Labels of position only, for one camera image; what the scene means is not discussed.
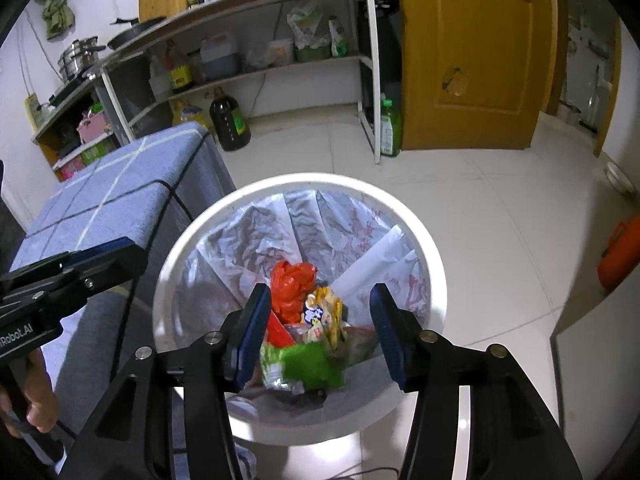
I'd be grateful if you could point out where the blue cloth table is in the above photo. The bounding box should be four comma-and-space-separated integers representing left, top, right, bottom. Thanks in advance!
7, 121, 238, 461

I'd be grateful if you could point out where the green hanging cloth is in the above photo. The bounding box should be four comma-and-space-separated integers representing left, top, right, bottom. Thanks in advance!
32, 0, 76, 41

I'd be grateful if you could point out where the white refrigerator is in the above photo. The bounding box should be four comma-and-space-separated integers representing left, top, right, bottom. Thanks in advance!
550, 285, 640, 480

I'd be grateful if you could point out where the clear plastic bag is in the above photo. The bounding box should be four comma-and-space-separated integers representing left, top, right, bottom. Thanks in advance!
242, 42, 276, 71

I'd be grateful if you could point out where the translucent jerrycan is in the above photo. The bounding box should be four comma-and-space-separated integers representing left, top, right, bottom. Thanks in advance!
200, 34, 240, 81

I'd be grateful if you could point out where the white bowl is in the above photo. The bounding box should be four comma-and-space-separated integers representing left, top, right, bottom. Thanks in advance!
603, 161, 633, 193

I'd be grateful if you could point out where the pale food container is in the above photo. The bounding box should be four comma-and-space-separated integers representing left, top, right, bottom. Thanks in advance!
270, 37, 296, 66

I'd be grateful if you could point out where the white green plastic bag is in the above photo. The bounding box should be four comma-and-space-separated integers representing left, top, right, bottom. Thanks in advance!
286, 2, 331, 61

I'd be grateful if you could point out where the wooden door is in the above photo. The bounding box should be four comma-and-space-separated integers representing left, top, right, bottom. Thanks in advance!
395, 0, 558, 152

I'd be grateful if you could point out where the person's left hand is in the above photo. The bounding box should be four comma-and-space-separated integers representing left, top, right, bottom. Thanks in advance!
0, 347, 60, 440

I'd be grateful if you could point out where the white plastic jug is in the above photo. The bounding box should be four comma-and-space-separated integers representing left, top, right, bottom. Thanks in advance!
149, 55, 173, 101

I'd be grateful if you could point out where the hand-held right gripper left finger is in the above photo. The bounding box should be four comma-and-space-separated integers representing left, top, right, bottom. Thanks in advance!
59, 282, 273, 480

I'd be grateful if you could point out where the green food packet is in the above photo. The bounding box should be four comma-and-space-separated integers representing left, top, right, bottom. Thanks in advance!
327, 17, 350, 58

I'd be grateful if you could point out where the green wrapper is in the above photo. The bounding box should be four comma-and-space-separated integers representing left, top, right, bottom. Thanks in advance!
260, 342, 346, 393

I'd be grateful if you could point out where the clear zip bag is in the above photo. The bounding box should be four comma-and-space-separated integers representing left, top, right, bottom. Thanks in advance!
337, 324, 383, 361

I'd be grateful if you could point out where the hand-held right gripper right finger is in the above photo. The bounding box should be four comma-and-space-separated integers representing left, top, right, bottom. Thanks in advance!
369, 282, 583, 480

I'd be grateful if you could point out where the orange thermos bottle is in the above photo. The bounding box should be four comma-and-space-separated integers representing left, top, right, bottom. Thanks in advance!
597, 217, 640, 291

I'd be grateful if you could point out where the black frying pan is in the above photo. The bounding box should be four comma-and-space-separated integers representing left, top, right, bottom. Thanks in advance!
107, 16, 168, 51

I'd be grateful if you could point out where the steel cooking pot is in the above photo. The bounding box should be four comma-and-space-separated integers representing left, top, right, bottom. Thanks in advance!
56, 37, 107, 81

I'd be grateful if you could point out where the white trash bin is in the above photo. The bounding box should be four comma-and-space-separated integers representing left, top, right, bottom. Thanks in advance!
152, 172, 448, 446

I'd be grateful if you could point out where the red snack packet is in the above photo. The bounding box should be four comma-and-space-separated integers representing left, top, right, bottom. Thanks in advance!
265, 310, 296, 348

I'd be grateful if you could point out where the translucent bin liner bag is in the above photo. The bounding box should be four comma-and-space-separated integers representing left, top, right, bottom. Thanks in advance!
172, 187, 431, 411

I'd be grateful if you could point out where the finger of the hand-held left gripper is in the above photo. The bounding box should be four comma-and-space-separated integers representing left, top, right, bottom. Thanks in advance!
0, 237, 140, 286
47, 244, 150, 315

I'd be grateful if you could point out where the pink basket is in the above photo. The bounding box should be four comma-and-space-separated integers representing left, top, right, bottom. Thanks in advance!
76, 105, 113, 143

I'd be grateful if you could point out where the green carton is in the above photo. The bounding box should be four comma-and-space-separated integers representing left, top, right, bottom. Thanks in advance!
52, 137, 118, 181

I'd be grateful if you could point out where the orange plastic bag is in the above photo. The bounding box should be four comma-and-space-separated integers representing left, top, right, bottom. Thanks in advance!
270, 260, 318, 326

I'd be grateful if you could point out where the dark soy sauce jug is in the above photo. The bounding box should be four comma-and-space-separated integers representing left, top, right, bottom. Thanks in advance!
209, 86, 252, 152

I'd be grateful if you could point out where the black cable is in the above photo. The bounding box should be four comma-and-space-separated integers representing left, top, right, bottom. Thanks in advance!
325, 465, 401, 480

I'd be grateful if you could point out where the yellow snack bag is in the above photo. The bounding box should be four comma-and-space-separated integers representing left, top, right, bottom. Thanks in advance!
300, 285, 346, 356

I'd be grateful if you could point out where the green detergent bottle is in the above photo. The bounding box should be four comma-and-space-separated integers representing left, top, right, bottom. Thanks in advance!
380, 97, 403, 157

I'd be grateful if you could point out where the black induction stove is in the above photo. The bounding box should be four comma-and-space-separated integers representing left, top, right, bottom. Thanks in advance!
47, 72, 103, 106

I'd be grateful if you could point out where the yellow label oil bottle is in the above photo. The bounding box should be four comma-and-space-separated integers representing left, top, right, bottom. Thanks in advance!
167, 40, 195, 93

